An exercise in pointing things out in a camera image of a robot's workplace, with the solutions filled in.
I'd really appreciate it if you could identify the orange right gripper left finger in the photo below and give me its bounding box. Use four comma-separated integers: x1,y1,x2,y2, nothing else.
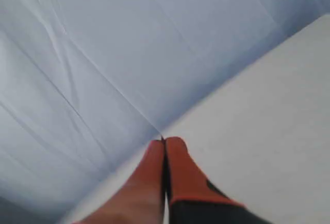
78,140,165,223

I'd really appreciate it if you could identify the white backdrop cloth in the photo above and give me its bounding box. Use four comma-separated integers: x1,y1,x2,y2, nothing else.
1,0,329,223

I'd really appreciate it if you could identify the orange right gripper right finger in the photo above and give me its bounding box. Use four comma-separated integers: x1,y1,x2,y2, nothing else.
165,137,268,223

